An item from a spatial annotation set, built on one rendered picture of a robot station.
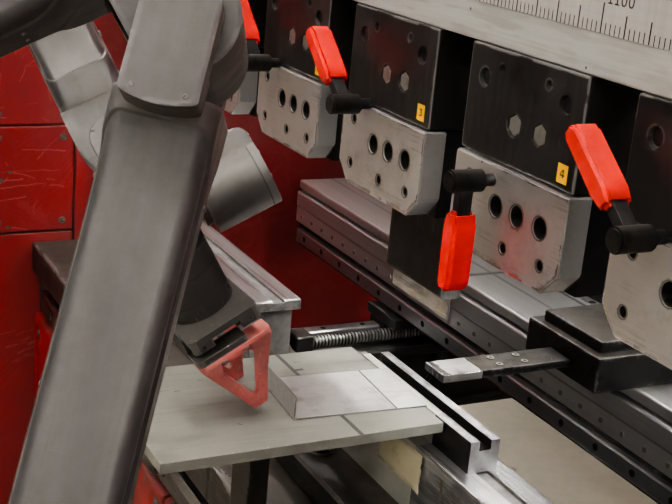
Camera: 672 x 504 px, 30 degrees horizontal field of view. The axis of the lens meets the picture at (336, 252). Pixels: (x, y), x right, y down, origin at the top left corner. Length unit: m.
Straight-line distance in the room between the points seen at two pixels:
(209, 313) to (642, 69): 0.41
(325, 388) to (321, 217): 0.73
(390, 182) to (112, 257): 0.53
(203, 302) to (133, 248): 0.42
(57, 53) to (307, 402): 0.37
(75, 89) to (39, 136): 0.87
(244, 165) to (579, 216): 0.27
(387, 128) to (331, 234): 0.74
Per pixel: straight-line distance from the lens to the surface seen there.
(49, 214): 1.92
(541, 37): 0.93
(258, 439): 1.06
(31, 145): 1.89
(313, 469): 1.22
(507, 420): 3.56
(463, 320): 1.54
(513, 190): 0.95
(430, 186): 1.07
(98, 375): 0.61
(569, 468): 3.35
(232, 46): 0.62
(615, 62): 0.87
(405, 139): 1.09
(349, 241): 1.79
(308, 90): 1.25
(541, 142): 0.93
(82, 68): 1.02
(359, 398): 1.14
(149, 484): 1.49
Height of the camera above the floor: 1.47
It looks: 18 degrees down
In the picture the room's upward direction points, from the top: 5 degrees clockwise
